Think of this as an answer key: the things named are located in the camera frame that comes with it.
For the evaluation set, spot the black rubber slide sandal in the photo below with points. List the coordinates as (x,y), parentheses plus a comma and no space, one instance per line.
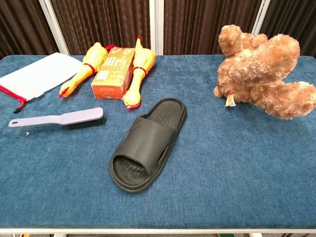
(148,138)

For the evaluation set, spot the lavender handled scrub brush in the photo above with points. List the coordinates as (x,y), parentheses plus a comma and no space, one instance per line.
(61,118)

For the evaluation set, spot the yellow rubber chicken toy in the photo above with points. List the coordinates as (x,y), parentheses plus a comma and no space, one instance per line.
(143,59)
(92,58)

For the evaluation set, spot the orange cardboard box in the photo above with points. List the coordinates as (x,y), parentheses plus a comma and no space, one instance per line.
(113,74)

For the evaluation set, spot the blue fabric table cover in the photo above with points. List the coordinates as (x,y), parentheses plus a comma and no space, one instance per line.
(222,160)

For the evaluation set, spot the brown pleated partition panel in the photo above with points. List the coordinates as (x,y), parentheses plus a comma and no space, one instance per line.
(106,22)
(22,24)
(293,17)
(205,24)

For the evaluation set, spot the brown plush teddy bear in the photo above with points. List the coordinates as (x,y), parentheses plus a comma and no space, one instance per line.
(259,69)

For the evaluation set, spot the white zip pouch red edge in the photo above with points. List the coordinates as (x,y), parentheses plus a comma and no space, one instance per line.
(39,74)

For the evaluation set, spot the white partition frame post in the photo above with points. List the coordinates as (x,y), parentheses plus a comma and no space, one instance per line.
(261,14)
(156,27)
(54,27)

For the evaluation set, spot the white table frame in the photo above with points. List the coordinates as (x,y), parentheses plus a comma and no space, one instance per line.
(158,232)

